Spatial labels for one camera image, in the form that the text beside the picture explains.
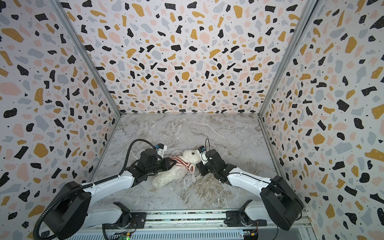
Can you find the red white striped knit sweater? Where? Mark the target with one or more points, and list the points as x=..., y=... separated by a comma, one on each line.
x=181, y=163

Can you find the white slotted cable duct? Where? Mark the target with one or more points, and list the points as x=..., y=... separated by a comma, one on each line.
x=166, y=235

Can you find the white plush teddy bear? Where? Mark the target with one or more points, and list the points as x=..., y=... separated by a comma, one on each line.
x=176, y=173

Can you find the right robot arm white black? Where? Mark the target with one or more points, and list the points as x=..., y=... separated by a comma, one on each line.
x=281, y=203

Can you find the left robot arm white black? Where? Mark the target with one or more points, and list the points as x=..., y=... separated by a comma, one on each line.
x=71, y=209

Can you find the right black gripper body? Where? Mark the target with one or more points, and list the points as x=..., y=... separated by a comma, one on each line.
x=202, y=167

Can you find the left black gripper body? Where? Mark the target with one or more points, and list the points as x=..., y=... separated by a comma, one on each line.
x=160, y=166

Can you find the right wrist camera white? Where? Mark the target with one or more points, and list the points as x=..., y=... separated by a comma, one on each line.
x=202, y=152

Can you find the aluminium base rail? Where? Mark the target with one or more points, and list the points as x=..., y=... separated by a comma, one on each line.
x=172, y=219

